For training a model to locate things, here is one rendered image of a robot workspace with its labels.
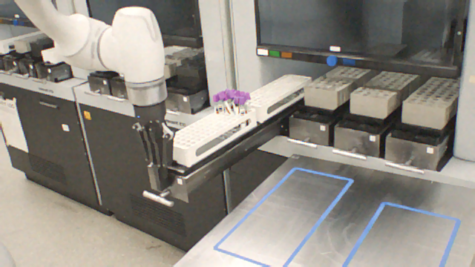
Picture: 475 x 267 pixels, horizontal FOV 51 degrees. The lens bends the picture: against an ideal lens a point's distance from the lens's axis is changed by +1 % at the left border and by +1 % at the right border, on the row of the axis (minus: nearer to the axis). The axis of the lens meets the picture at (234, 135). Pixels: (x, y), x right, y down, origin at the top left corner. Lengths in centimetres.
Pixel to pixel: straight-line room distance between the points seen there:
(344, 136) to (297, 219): 49
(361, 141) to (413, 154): 15
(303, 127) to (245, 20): 40
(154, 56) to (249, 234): 43
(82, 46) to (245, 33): 64
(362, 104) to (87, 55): 77
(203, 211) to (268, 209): 95
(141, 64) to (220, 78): 70
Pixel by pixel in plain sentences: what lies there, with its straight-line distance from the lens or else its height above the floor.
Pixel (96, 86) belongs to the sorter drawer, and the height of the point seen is 77.
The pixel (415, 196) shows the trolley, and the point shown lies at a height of 82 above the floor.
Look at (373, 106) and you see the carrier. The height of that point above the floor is 85.
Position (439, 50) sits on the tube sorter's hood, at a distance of 134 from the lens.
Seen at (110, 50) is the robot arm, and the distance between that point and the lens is 112.
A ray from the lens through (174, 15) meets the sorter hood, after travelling 181.
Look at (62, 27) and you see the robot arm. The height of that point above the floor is 119.
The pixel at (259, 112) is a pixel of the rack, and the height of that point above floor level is 85.
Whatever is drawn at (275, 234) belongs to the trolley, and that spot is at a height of 82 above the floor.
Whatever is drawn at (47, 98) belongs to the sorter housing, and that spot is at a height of 65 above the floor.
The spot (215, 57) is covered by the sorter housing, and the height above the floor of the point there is 93.
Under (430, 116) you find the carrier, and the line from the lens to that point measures 140.
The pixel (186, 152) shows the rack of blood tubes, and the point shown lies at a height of 86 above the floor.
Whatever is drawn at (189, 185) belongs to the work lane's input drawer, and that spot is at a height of 78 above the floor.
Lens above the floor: 139
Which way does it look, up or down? 24 degrees down
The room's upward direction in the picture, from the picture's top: 5 degrees counter-clockwise
